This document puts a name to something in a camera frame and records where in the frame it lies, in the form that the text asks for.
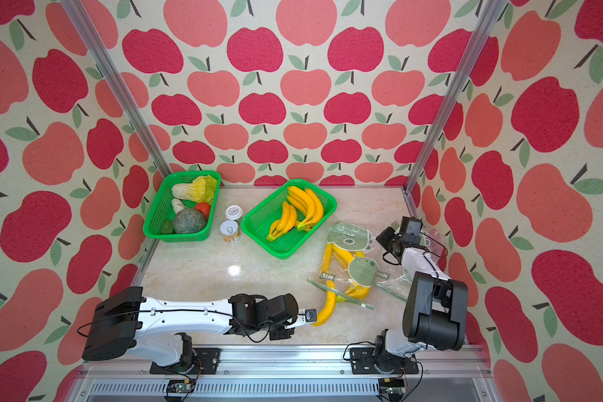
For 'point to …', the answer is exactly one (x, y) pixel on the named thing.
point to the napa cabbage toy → (200, 190)
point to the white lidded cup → (234, 212)
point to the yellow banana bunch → (309, 203)
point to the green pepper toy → (167, 226)
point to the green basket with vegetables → (185, 207)
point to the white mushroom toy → (177, 205)
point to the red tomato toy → (204, 208)
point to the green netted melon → (188, 221)
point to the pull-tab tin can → (229, 230)
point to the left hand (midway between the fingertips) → (296, 326)
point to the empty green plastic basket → (262, 223)
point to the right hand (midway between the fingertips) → (385, 240)
